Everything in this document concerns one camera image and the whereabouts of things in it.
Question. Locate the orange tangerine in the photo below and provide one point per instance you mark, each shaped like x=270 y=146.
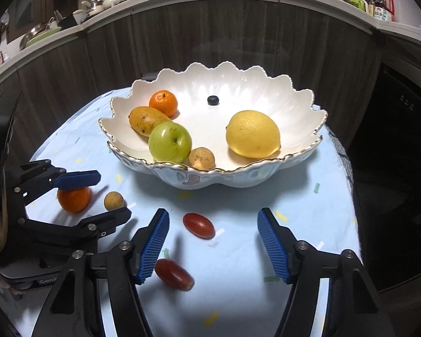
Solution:
x=164 y=101
x=74 y=201

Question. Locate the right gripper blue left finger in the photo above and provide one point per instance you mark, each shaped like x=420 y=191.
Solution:
x=148 y=243

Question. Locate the checkered dish towel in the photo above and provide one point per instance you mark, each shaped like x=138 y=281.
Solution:
x=344 y=158

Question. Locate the green pitcher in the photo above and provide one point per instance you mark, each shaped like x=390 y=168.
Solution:
x=360 y=4

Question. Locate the small brown longan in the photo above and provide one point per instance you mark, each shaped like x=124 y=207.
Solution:
x=114 y=200
x=202 y=159

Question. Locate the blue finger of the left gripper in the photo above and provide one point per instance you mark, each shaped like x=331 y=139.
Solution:
x=76 y=180
x=105 y=223

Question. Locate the green apple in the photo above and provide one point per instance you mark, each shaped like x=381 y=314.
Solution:
x=170 y=142

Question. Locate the white teapot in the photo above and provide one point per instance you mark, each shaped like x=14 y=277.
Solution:
x=110 y=3

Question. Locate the white scalloped ceramic bowl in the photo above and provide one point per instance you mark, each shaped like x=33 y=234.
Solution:
x=292 y=110

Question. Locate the red cherry tomato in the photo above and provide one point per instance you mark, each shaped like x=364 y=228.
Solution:
x=199 y=225
x=172 y=274

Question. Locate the green pot with lid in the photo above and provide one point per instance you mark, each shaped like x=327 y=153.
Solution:
x=39 y=32

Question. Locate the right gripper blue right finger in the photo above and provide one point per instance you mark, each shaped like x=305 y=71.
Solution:
x=279 y=243

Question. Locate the yellow mango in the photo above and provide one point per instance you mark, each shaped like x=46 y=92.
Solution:
x=144 y=119

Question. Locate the dark blueberry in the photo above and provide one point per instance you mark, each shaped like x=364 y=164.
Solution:
x=213 y=100

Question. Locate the yellow lemon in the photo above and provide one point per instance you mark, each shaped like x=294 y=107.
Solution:
x=252 y=134

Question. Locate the soy sauce bottle red cap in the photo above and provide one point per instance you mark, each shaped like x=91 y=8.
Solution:
x=384 y=10

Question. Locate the built-in black dishwasher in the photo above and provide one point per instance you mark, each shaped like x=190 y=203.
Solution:
x=385 y=156

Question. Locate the light blue patterned tablecloth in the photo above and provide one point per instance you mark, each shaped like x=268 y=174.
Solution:
x=236 y=291

